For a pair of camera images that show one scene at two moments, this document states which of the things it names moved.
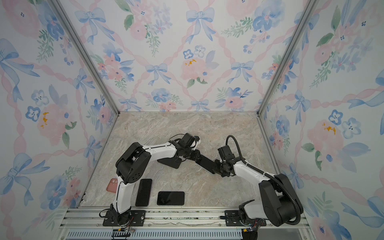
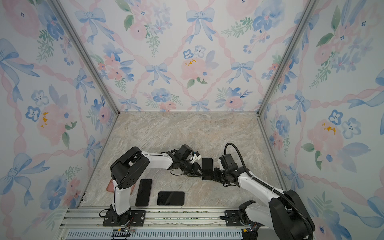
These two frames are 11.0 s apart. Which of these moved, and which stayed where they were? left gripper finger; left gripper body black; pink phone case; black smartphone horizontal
Moved: left gripper finger; left gripper body black
Stayed: black smartphone horizontal; pink phone case
